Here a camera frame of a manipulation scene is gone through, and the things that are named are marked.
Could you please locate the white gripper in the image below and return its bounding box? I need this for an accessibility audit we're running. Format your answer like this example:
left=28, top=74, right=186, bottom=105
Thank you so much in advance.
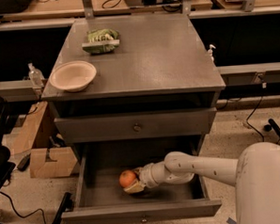
left=123, top=162, right=168, bottom=194

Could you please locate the orange fruit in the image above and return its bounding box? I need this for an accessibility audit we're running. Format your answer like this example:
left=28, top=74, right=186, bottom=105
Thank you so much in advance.
left=119, top=170, right=137, bottom=188

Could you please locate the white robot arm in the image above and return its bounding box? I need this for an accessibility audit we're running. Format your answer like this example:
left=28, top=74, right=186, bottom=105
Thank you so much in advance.
left=119, top=142, right=280, bottom=224

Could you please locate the open grey drawer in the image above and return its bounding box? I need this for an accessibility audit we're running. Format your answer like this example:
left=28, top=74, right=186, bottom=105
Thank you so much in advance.
left=63, top=136, right=222, bottom=224

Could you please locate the closed grey top drawer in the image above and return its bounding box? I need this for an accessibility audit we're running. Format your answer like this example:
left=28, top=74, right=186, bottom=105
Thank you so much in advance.
left=54, top=108, right=216, bottom=144

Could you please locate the grey drawer cabinet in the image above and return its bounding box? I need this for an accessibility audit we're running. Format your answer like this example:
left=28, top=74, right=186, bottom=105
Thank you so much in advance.
left=43, top=14, right=226, bottom=157

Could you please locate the blue floor tape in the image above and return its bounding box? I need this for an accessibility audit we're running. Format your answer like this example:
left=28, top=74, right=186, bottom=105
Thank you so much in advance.
left=226, top=217, right=236, bottom=224

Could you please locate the black power brick left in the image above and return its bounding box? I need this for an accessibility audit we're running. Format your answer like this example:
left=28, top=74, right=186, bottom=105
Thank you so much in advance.
left=17, top=154, right=30, bottom=171

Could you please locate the cardboard box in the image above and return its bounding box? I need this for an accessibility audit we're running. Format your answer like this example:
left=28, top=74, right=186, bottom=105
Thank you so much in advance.
left=11, top=101, right=80, bottom=179

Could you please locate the white paper bowl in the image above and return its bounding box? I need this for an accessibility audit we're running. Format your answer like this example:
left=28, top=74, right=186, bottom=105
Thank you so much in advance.
left=49, top=60, right=97, bottom=92

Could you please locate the green chip bag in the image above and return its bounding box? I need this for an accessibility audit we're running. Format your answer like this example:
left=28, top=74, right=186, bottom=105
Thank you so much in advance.
left=82, top=29, right=120, bottom=55

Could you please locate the white pump bottle right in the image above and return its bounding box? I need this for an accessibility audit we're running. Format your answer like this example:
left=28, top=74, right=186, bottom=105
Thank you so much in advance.
left=208, top=44, right=216, bottom=62

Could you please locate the clear sanitizer bottle left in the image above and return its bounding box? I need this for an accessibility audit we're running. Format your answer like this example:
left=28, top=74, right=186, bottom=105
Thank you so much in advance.
left=27, top=63, right=44, bottom=87

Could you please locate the wooden back desk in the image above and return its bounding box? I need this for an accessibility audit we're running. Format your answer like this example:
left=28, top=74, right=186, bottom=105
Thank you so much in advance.
left=0, top=0, right=280, bottom=28

